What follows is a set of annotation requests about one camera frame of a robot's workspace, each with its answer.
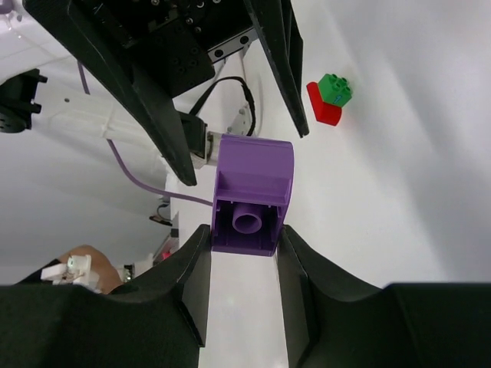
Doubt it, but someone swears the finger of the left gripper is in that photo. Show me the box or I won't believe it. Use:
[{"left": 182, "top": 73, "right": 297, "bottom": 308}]
[{"left": 244, "top": 0, "right": 309, "bottom": 138}]

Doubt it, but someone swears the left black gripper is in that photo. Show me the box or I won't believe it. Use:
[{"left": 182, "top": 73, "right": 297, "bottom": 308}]
[{"left": 22, "top": 1, "right": 253, "bottom": 186}]

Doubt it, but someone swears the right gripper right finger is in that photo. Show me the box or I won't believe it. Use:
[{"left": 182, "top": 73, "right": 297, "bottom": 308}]
[{"left": 278, "top": 226, "right": 490, "bottom": 367}]

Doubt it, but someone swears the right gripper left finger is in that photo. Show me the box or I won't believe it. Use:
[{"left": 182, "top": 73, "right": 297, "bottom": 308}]
[{"left": 1, "top": 225, "right": 211, "bottom": 367}]

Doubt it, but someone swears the small green lego brick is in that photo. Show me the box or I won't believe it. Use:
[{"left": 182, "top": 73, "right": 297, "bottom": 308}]
[{"left": 318, "top": 74, "right": 353, "bottom": 107}]

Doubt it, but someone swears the red rounded lego brick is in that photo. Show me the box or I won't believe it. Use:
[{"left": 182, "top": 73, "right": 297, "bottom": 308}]
[{"left": 306, "top": 82, "right": 342, "bottom": 127}]

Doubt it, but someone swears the purple rounded lego brick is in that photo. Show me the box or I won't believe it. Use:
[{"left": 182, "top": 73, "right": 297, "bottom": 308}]
[{"left": 211, "top": 134, "right": 295, "bottom": 257}]

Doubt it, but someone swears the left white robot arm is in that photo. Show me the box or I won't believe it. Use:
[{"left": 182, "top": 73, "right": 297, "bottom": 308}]
[{"left": 1, "top": 1, "right": 309, "bottom": 188}]

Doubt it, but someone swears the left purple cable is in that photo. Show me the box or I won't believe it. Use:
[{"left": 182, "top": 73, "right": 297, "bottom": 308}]
[{"left": 77, "top": 61, "right": 214, "bottom": 208}]

